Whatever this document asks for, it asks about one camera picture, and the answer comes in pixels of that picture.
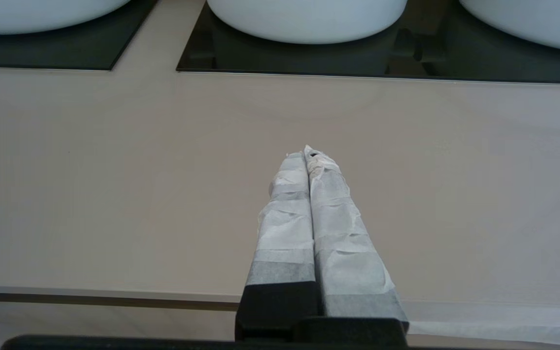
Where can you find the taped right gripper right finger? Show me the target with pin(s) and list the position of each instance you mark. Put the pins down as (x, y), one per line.
(343, 243)

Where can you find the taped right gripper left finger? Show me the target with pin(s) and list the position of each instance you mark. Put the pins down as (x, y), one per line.
(285, 233)

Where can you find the white pot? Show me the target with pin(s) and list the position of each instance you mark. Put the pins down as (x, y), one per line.
(304, 22)
(537, 22)
(42, 14)

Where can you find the black glass cooktop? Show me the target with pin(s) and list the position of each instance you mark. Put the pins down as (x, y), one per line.
(309, 58)
(66, 51)

